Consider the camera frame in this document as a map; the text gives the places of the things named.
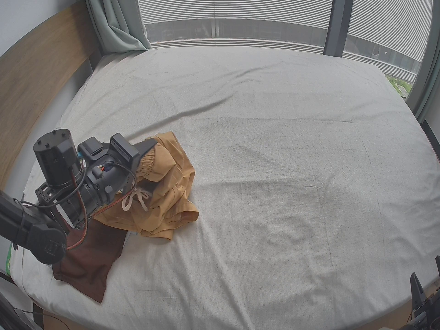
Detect bed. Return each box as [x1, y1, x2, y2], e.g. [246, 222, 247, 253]
[0, 0, 440, 330]

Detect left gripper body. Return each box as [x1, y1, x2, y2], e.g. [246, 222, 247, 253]
[70, 133, 140, 227]

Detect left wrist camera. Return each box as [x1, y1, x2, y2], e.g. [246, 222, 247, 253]
[77, 137, 111, 166]

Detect tan shorts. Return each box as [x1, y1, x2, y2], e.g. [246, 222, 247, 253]
[94, 132, 200, 241]

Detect black cable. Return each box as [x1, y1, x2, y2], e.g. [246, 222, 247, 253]
[14, 308, 45, 330]

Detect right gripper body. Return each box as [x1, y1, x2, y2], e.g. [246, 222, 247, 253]
[411, 284, 440, 326]

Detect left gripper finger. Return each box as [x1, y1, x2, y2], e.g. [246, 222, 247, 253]
[134, 140, 157, 171]

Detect window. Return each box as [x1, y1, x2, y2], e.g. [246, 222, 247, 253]
[132, 0, 434, 97]

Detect brown shorts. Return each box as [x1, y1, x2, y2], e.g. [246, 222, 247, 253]
[52, 219, 129, 304]

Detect grey-green curtain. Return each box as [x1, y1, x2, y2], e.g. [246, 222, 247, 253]
[81, 0, 153, 55]
[405, 0, 440, 123]

